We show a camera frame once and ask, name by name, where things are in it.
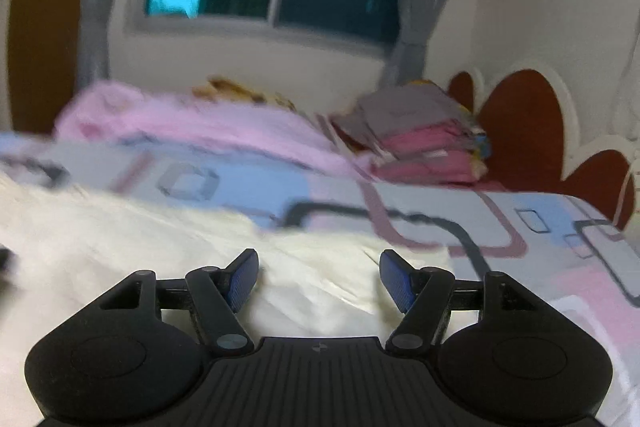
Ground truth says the stack of folded clothes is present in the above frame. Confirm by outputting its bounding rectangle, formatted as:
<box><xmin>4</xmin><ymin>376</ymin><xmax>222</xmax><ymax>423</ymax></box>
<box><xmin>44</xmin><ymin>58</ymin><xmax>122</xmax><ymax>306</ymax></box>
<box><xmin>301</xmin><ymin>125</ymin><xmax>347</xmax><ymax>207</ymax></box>
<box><xmin>327</xmin><ymin>79</ymin><xmax>493</xmax><ymax>188</ymax></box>

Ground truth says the patterned bed sheet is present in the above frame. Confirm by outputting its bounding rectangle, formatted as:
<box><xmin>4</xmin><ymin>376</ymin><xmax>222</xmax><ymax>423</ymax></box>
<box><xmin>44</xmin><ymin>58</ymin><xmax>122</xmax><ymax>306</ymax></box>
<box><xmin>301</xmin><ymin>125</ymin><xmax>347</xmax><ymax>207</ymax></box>
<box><xmin>0</xmin><ymin>132</ymin><xmax>640</xmax><ymax>427</ymax></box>

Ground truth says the pink blanket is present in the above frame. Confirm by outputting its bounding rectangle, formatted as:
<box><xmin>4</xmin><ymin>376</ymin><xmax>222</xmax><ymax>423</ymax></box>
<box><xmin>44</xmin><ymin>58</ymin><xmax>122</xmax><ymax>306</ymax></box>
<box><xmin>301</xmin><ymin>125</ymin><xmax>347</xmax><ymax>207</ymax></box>
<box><xmin>55</xmin><ymin>79</ymin><xmax>373</xmax><ymax>182</ymax></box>

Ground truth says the yellow patterned cloth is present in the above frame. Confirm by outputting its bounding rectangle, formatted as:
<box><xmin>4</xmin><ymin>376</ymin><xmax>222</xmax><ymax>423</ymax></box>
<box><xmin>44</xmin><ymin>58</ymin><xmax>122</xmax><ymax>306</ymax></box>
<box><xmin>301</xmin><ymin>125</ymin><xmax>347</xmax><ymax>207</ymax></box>
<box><xmin>192</xmin><ymin>76</ymin><xmax>296</xmax><ymax>108</ymax></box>

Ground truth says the brown wooden door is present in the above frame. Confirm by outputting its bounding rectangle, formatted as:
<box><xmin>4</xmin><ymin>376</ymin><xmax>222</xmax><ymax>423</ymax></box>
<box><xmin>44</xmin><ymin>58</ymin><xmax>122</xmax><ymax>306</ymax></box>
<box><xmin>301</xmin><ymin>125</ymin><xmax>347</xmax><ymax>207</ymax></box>
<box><xmin>9</xmin><ymin>0</ymin><xmax>93</xmax><ymax>138</ymax></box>

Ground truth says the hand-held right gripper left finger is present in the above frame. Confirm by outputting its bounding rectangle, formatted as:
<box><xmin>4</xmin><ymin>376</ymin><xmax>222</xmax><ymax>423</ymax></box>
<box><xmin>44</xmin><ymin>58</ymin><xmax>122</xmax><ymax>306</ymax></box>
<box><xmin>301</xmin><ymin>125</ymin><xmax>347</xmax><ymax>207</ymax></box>
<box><xmin>97</xmin><ymin>248</ymin><xmax>260</xmax><ymax>355</ymax></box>

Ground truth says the white padded jacket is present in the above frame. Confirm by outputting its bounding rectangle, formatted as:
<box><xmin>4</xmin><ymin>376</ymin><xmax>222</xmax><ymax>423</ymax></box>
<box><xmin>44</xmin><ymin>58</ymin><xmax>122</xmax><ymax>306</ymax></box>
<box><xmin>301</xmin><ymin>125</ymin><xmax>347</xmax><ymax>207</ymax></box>
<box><xmin>0</xmin><ymin>172</ymin><xmax>451</xmax><ymax>427</ymax></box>

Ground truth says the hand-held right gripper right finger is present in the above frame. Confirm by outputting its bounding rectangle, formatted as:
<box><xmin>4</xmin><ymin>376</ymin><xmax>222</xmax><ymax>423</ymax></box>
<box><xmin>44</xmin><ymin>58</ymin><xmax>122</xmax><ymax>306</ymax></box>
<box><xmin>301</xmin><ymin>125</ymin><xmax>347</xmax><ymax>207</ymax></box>
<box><xmin>380</xmin><ymin>249</ymin><xmax>543</xmax><ymax>354</ymax></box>

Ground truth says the brown and white headboard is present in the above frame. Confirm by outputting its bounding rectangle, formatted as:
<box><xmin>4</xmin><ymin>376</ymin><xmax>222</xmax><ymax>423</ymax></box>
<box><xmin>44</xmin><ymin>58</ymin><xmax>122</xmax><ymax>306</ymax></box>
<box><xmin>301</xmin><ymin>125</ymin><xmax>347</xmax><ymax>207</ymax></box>
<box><xmin>446</xmin><ymin>66</ymin><xmax>640</xmax><ymax>230</ymax></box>

